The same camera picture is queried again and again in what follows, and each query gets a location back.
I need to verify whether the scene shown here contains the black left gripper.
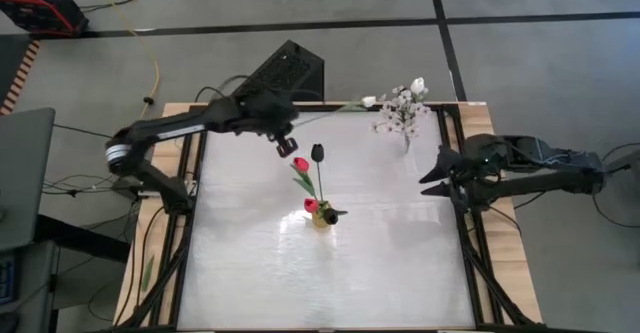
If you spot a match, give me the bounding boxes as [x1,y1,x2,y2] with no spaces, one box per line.
[242,91,300,158]

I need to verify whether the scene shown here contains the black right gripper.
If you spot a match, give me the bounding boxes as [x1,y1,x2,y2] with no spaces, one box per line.
[418,135,501,210]

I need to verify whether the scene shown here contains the long-stemmed black flower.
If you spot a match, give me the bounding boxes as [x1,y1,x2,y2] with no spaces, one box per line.
[310,143,326,205]

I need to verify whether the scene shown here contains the white artificial tulip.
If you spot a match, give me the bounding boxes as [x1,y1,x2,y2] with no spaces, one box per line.
[408,76,430,139]
[291,95,379,127]

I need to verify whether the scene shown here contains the yellow glass vase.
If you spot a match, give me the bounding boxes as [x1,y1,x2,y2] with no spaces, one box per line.
[310,202,333,230]

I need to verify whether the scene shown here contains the black perforated computer case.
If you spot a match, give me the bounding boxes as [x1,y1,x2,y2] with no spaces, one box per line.
[224,39,326,103]

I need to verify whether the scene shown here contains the short-stemmed black flower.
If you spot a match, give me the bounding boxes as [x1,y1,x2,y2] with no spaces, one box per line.
[322,207,349,226]

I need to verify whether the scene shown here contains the grey floor stand foot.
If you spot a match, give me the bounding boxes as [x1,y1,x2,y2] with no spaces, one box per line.
[602,148,640,179]

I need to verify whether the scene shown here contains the loose green leaf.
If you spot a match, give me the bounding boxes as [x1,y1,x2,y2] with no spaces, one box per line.
[140,254,157,293]

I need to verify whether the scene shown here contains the black orange striped floor mat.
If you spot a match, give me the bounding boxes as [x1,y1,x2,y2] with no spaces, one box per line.
[0,39,42,117]

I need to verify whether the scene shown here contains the grey monitor back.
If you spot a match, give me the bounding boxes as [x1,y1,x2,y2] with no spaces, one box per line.
[0,107,57,252]

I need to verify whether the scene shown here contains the red and black machine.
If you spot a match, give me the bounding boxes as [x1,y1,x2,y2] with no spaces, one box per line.
[0,0,91,38]

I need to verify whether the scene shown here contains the grey cabinet with keypad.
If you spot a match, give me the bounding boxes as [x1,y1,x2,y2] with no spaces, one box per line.
[0,240,57,333]

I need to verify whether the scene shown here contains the black aluminium table frame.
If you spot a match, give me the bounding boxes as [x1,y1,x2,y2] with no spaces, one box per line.
[115,100,544,333]

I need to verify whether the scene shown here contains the thin yellow floor cable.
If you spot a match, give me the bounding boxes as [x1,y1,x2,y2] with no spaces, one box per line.
[87,0,162,137]

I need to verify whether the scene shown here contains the black looped floor cable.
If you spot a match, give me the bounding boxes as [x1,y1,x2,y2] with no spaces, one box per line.
[591,141,640,230]

